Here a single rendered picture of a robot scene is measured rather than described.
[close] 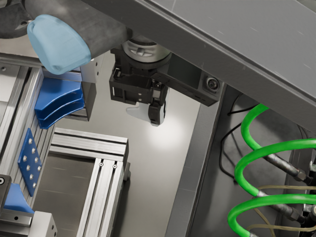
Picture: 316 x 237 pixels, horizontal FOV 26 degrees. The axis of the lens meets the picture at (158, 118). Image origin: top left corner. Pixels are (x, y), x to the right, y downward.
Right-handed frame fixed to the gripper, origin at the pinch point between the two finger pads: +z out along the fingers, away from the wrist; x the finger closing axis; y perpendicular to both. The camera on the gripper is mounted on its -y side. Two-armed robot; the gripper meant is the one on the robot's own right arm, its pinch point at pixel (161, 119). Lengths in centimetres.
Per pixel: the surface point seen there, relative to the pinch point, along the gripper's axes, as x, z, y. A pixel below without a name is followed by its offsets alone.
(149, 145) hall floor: -60, 123, 19
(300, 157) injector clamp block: -12.8, 24.7, -25.6
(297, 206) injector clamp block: -2.2, 24.7, -26.6
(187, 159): -8.3, 27.7, -3.6
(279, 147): 4.5, -7.3, -19.3
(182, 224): 5.7, 27.7, -5.9
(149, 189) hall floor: -42, 123, 15
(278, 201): 12.6, -6.2, -20.6
